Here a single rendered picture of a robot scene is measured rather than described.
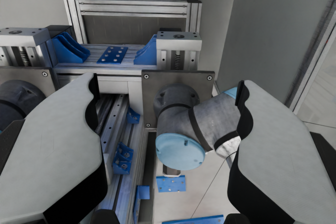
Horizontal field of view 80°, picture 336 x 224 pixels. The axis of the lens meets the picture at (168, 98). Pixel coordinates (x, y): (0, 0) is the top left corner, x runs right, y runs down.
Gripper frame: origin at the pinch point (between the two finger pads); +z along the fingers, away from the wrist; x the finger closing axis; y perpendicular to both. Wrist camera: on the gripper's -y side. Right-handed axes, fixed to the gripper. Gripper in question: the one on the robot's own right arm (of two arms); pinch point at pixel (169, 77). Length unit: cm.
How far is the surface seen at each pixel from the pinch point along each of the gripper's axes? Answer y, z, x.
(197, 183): 227, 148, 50
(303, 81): 24, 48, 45
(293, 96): 30, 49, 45
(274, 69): 28, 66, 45
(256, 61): 31, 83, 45
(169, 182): 222, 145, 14
